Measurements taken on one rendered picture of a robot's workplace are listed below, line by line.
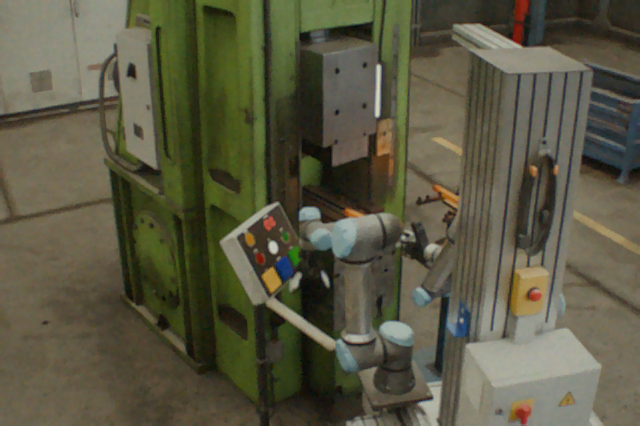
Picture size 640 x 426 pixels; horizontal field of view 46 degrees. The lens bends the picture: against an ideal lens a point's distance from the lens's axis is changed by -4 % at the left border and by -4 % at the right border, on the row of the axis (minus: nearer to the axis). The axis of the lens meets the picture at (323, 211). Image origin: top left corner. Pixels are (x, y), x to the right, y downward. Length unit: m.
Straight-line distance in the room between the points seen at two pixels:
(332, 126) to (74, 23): 5.37
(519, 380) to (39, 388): 2.79
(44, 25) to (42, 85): 0.62
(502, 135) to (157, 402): 2.57
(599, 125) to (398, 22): 3.58
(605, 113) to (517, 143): 4.81
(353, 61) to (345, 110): 0.21
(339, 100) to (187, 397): 1.73
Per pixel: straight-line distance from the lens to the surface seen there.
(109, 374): 4.29
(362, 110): 3.35
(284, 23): 3.18
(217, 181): 3.58
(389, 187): 3.83
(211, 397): 4.04
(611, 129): 6.80
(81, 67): 8.42
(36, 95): 8.40
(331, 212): 3.56
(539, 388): 2.22
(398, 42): 3.62
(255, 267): 2.95
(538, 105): 2.04
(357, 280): 2.48
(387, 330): 2.64
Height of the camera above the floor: 2.54
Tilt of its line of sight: 26 degrees down
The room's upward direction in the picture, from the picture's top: straight up
